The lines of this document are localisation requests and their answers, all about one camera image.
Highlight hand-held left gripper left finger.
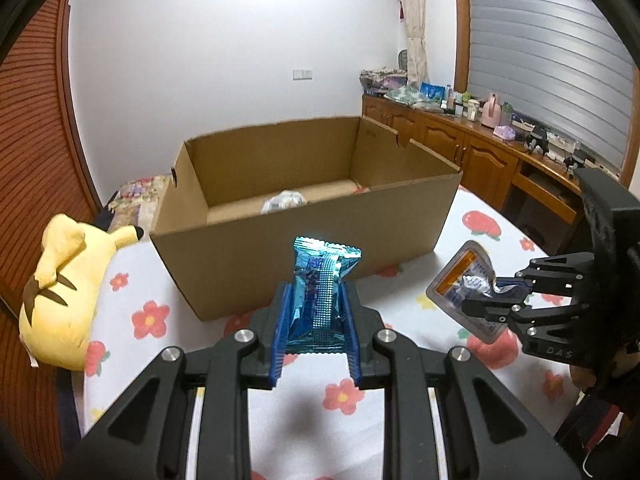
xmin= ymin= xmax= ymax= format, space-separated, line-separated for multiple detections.
xmin=62 ymin=281 xmax=295 ymax=480

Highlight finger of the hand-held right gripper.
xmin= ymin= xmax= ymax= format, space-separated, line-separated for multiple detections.
xmin=494 ymin=252 xmax=596 ymax=297
xmin=460 ymin=295 xmax=584 ymax=342

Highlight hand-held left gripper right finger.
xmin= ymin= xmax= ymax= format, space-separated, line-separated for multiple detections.
xmin=339 ymin=281 xmax=586 ymax=480

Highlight white orange snack packet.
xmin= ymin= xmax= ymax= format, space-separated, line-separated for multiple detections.
xmin=425 ymin=240 xmax=501 ymax=346

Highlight shiny blue snack packet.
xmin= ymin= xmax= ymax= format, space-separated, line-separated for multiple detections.
xmin=284 ymin=236 xmax=362 ymax=356

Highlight brown cardboard box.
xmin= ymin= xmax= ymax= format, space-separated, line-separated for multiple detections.
xmin=149 ymin=115 xmax=463 ymax=322

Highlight long wooden cabinet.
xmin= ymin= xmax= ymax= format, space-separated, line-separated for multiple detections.
xmin=361 ymin=95 xmax=621 ymax=256

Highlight pink bottle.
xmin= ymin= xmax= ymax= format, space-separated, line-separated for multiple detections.
xmin=481 ymin=92 xmax=503 ymax=128

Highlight row of small bottles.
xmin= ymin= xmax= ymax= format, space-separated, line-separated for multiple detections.
xmin=445 ymin=87 xmax=481 ymax=118

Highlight patterned floral quilt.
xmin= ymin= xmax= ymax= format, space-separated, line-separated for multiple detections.
xmin=106 ymin=175 xmax=173 ymax=221

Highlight yellow plush toy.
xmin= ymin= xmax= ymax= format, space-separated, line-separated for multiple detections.
xmin=19 ymin=214 xmax=145 ymax=372

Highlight grey window blinds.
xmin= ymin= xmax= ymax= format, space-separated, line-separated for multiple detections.
xmin=452 ymin=0 xmax=640 ymax=176

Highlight green patterned cloth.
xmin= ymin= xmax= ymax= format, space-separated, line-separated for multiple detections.
xmin=385 ymin=85 xmax=426 ymax=107

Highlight pile of folded cloths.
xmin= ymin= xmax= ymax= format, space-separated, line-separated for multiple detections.
xmin=359 ymin=65 xmax=408 ymax=96

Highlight pale window curtain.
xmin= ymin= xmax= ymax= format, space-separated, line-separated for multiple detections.
xmin=397 ymin=0 xmax=431 ymax=88

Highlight louvered wooden wardrobe door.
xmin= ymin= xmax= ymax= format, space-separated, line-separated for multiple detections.
xmin=0 ymin=0 xmax=108 ymax=321

